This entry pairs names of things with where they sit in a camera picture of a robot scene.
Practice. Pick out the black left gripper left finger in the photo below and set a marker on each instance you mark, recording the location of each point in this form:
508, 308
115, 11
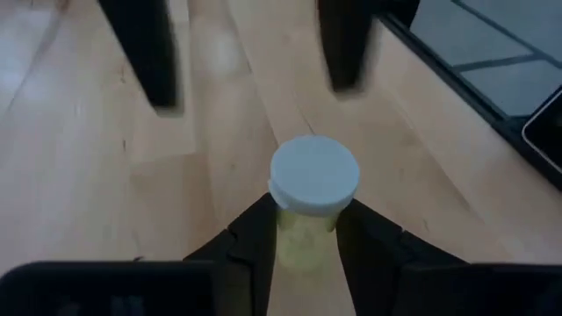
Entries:
246, 254

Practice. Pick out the black panel white rim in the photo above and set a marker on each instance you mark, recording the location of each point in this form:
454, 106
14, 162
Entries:
549, 136

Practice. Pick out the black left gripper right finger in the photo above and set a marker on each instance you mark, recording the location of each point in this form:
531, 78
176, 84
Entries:
373, 254

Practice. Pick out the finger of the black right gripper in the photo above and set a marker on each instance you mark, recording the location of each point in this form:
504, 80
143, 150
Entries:
349, 44
149, 52

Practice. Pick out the tall yellow pill bottle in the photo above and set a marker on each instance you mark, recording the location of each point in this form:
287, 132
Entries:
314, 175

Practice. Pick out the black table frame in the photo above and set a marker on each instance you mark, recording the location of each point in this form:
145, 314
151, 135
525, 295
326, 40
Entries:
483, 109

